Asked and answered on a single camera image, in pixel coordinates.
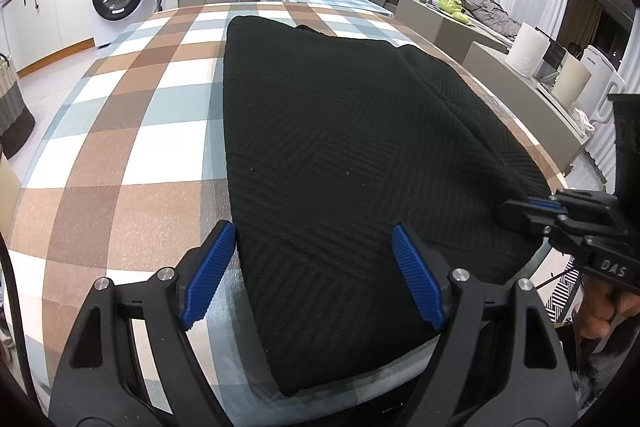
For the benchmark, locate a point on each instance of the white paper towel roll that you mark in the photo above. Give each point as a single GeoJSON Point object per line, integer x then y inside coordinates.
{"type": "Point", "coordinates": [525, 49]}

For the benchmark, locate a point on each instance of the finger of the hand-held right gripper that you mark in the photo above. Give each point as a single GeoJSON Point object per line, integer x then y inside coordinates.
{"type": "Point", "coordinates": [545, 204]}
{"type": "Point", "coordinates": [520, 217]}

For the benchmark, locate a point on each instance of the black box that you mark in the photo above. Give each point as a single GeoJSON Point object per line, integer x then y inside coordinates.
{"type": "Point", "coordinates": [552, 54]}

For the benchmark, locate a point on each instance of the small grey cabinet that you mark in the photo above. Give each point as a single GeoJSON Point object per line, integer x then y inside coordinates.
{"type": "Point", "coordinates": [435, 24]}

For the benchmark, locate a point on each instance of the cream paper towel roll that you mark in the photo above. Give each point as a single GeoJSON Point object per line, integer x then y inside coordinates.
{"type": "Point", "coordinates": [572, 82]}

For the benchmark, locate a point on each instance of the black knit sweater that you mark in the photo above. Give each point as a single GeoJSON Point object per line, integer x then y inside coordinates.
{"type": "Point", "coordinates": [340, 147]}

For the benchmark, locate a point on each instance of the white base cabinets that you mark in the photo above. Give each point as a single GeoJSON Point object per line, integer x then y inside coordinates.
{"type": "Point", "coordinates": [55, 12]}

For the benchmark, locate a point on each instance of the black white patterned fabric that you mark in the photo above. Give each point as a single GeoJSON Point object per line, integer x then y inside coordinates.
{"type": "Point", "coordinates": [562, 297]}

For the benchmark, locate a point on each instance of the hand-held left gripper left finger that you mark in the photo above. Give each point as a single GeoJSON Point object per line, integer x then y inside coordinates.
{"type": "Point", "coordinates": [210, 272]}

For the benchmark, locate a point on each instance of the brown blue checked tablecloth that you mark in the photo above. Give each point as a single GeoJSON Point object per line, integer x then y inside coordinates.
{"type": "Point", "coordinates": [125, 147]}

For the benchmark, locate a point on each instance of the white plastic appliance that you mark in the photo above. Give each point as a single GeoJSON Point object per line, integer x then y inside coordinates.
{"type": "Point", "coordinates": [602, 72]}

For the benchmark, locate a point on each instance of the grey garment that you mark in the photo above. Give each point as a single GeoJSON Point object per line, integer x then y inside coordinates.
{"type": "Point", "coordinates": [490, 14]}

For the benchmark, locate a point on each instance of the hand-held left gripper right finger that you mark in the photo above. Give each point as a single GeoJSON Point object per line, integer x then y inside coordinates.
{"type": "Point", "coordinates": [417, 277]}

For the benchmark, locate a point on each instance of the person's right hand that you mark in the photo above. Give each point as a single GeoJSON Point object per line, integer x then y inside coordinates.
{"type": "Point", "coordinates": [597, 307]}

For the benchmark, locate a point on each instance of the woven laundry basket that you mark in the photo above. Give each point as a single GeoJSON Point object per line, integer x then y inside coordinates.
{"type": "Point", "coordinates": [12, 107]}

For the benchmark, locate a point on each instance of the brown curtain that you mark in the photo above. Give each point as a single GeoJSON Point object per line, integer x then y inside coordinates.
{"type": "Point", "coordinates": [585, 17]}

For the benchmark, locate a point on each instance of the green toy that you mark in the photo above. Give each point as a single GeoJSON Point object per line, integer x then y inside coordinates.
{"type": "Point", "coordinates": [450, 2]}

